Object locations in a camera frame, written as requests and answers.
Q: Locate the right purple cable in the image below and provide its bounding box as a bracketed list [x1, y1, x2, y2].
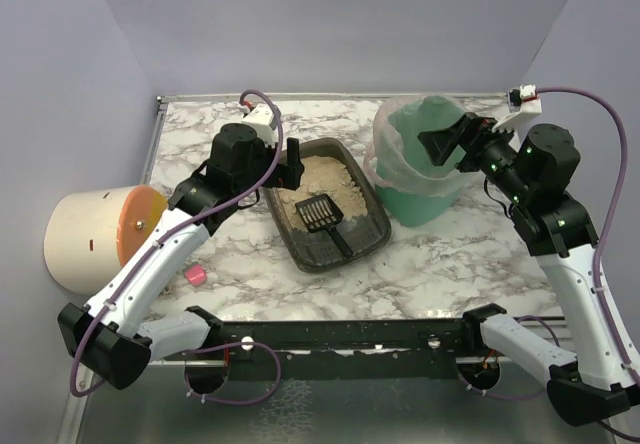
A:
[534, 86, 640, 440]

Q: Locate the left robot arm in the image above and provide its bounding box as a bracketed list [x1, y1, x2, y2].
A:
[57, 121, 304, 390]

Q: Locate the black litter scoop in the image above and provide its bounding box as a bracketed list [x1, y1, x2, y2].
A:
[295, 193, 353, 258]

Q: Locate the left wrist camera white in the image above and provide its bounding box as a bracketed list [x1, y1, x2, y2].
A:
[241, 104, 277, 147]

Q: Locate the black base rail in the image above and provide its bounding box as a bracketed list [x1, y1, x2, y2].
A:
[164, 306, 506, 383]

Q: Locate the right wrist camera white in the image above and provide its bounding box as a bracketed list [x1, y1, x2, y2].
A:
[492, 85, 542, 133]

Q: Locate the dark grey litter box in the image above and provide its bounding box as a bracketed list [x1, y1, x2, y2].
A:
[263, 138, 391, 273]

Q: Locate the green trash bin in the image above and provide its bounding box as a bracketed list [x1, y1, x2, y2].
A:
[372, 94, 476, 228]

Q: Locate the beige cat litter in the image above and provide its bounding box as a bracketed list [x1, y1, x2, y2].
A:
[278, 156, 367, 231]

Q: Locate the clear plastic bin liner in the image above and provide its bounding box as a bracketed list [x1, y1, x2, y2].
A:
[364, 95, 471, 197]

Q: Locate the small pink object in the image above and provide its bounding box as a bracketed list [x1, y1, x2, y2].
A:
[184, 264, 207, 287]

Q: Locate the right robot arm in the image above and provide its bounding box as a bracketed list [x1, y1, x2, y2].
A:
[418, 113, 639, 426]

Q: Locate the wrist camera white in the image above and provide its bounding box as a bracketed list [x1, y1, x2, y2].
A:
[492, 85, 542, 133]
[241, 104, 277, 147]

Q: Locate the cream cylinder with orange lid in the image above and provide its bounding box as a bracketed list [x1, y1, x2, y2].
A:
[43, 185, 167, 296]

